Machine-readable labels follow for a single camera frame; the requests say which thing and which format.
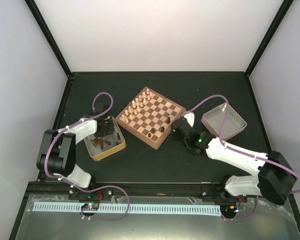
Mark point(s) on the wooden chess board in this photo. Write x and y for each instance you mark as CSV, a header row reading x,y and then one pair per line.
x,y
151,110

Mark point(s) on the left controller board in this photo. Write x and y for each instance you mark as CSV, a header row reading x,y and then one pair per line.
x,y
90,206

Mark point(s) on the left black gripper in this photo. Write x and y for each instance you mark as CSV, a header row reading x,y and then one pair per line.
x,y
111,130

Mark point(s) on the yellow tin box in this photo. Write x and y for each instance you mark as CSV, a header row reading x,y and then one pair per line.
x,y
96,153

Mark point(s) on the controller board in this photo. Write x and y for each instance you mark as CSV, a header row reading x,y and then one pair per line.
x,y
90,206
232,208

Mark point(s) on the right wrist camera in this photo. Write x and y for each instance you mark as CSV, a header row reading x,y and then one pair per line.
x,y
190,117

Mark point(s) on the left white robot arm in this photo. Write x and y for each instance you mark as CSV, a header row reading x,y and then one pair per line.
x,y
57,153

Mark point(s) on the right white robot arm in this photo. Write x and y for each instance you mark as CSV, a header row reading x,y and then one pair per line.
x,y
269,174

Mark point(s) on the right controller board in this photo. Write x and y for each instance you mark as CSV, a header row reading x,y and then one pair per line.
x,y
232,208

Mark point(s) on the black mounting rail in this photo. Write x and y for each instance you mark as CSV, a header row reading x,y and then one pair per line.
x,y
213,192

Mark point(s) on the white slotted cable duct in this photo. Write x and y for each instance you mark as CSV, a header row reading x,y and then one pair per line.
x,y
121,208

